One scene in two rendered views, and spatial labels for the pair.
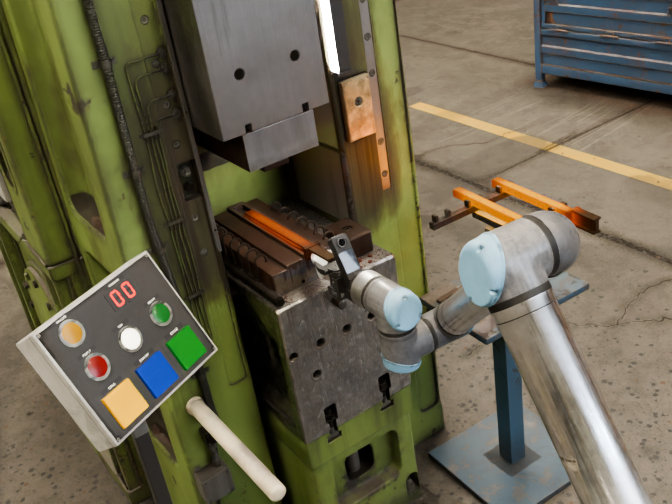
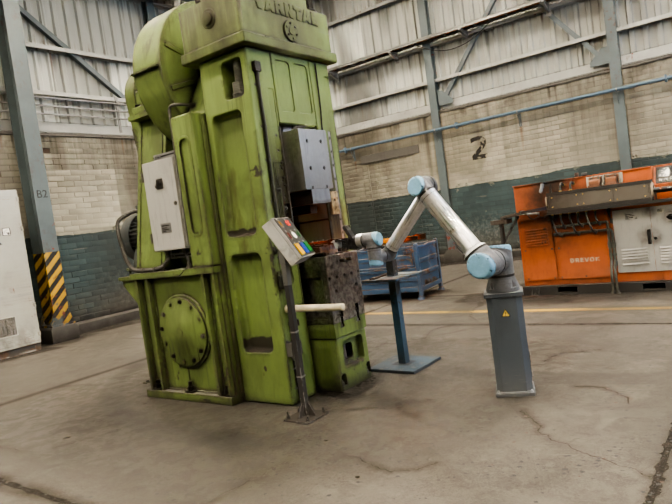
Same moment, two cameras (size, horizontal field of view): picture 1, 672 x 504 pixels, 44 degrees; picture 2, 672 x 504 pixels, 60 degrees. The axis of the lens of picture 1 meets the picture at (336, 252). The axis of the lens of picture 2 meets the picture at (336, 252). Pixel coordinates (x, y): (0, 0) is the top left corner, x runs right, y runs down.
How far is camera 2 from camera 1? 255 cm
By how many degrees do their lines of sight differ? 34
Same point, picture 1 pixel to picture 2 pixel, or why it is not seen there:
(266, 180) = not seen: hidden behind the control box
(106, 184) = (266, 202)
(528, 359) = (435, 204)
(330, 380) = (340, 296)
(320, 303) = (336, 259)
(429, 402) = not seen: hidden behind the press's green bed
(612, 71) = (382, 287)
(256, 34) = (314, 156)
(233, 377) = (298, 301)
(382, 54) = (339, 187)
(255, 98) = (314, 177)
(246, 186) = not seen: hidden behind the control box
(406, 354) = (379, 256)
